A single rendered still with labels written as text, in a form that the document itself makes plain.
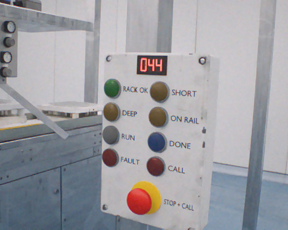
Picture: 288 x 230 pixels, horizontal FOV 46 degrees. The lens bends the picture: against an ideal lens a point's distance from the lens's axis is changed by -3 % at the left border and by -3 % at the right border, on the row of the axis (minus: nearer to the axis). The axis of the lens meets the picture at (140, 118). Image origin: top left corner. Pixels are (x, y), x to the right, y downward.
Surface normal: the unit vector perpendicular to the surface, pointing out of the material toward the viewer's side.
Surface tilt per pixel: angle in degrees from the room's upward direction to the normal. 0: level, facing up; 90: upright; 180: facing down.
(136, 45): 90
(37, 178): 90
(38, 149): 90
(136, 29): 90
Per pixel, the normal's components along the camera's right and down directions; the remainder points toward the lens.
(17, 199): 0.87, 0.10
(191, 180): -0.50, 0.10
